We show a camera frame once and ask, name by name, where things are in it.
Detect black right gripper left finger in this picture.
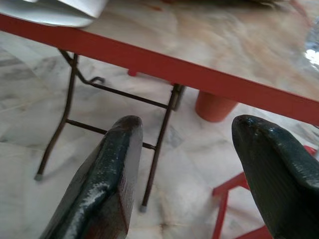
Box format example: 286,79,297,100
41,116,144,239

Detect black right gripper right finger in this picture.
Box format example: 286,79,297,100
231,114,319,239

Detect orange plastic bucket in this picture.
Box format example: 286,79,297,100
195,91,239,122

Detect clear plastic wrapper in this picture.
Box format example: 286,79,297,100
305,26,319,69

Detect marble-top folding table red rim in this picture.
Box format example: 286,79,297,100
0,0,319,212

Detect white plate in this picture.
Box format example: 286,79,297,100
0,0,93,27

